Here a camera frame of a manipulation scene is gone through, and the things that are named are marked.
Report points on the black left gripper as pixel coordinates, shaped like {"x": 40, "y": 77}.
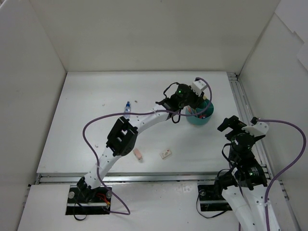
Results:
{"x": 197, "y": 101}

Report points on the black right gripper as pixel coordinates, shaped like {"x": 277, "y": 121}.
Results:
{"x": 231, "y": 123}

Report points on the orange yellow highlighter pack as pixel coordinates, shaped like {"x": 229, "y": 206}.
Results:
{"x": 191, "y": 111}

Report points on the teal round desk organizer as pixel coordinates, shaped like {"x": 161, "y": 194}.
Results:
{"x": 205, "y": 112}

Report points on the white patterned eraser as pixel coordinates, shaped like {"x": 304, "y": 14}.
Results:
{"x": 166, "y": 153}

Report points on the small clear blue bottle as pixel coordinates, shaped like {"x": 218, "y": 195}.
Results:
{"x": 127, "y": 110}

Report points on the pink eraser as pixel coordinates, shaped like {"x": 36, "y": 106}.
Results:
{"x": 138, "y": 154}

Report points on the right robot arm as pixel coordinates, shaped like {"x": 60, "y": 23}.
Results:
{"x": 244, "y": 185}

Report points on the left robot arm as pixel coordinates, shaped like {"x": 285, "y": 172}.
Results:
{"x": 123, "y": 135}

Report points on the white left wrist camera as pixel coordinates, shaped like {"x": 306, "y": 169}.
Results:
{"x": 198, "y": 87}

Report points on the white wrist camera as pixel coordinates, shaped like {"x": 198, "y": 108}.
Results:
{"x": 198, "y": 87}
{"x": 257, "y": 128}

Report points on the aluminium frame rail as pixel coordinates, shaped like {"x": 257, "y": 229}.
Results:
{"x": 246, "y": 115}

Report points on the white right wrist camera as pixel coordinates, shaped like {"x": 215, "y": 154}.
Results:
{"x": 257, "y": 128}

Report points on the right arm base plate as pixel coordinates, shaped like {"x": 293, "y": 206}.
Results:
{"x": 209, "y": 200}

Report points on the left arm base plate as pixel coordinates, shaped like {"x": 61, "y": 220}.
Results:
{"x": 99, "y": 205}

